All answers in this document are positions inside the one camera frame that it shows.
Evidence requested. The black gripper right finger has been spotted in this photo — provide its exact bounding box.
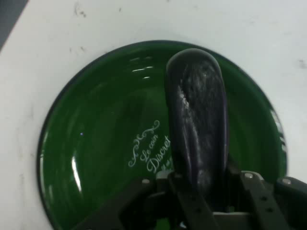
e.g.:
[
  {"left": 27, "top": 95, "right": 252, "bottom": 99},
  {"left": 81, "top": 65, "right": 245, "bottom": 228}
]
[{"left": 227, "top": 160, "right": 307, "bottom": 230}]

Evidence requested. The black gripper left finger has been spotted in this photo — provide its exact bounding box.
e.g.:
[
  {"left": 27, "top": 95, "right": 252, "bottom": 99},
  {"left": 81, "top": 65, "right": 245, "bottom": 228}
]
[{"left": 71, "top": 171, "right": 223, "bottom": 230}]

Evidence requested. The purple toy eggplant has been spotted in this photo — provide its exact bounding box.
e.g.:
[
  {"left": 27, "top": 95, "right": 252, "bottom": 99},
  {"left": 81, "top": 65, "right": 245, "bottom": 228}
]
[{"left": 165, "top": 47, "right": 230, "bottom": 213}]

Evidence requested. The green enamel plate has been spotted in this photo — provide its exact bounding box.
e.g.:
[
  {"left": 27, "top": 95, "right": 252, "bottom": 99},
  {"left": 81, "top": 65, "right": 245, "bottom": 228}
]
[{"left": 36, "top": 40, "right": 288, "bottom": 230}]

